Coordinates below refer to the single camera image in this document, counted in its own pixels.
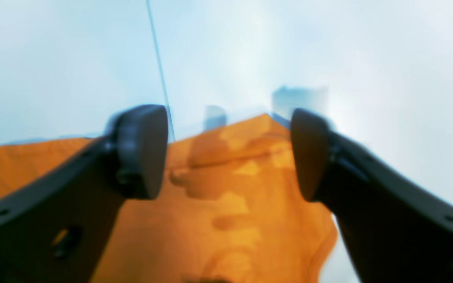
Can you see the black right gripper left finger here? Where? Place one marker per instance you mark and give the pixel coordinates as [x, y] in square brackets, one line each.
[55, 229]

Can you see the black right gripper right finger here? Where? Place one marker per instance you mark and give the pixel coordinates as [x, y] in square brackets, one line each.
[394, 231]

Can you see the orange t-shirt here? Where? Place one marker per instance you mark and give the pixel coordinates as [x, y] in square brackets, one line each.
[229, 210]

